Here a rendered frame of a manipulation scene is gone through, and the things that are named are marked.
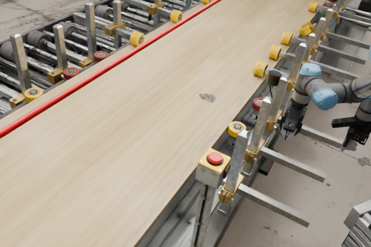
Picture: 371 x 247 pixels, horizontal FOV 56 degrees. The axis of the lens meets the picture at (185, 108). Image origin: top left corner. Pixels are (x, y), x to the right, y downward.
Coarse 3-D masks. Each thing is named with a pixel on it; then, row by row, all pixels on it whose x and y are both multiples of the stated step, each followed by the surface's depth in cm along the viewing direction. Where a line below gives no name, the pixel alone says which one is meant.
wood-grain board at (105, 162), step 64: (256, 0) 294; (320, 0) 311; (128, 64) 192; (192, 64) 199; (0, 128) 142; (64, 128) 146; (128, 128) 150; (192, 128) 154; (0, 192) 118; (64, 192) 120; (128, 192) 123
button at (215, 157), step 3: (210, 153) 95; (213, 153) 95; (216, 153) 96; (219, 153) 96; (210, 156) 94; (213, 156) 95; (216, 156) 95; (219, 156) 95; (210, 159) 94; (213, 159) 94; (216, 159) 94; (219, 159) 94; (213, 162) 93; (216, 162) 93; (219, 162) 93
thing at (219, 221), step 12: (336, 24) 322; (276, 132) 189; (252, 168) 166; (252, 180) 162; (240, 204) 155; (216, 216) 143; (228, 216) 143; (216, 228) 138; (204, 240) 133; (216, 240) 134
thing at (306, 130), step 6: (306, 126) 170; (300, 132) 170; (306, 132) 168; (312, 132) 167; (318, 132) 167; (318, 138) 167; (324, 138) 165; (330, 138) 164; (336, 138) 165; (330, 144) 165; (336, 144) 163
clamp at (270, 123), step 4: (280, 112) 175; (268, 120) 169; (272, 120) 169; (276, 120) 170; (268, 124) 169; (272, 124) 168; (276, 124) 175; (264, 128) 171; (268, 128) 170; (272, 128) 169
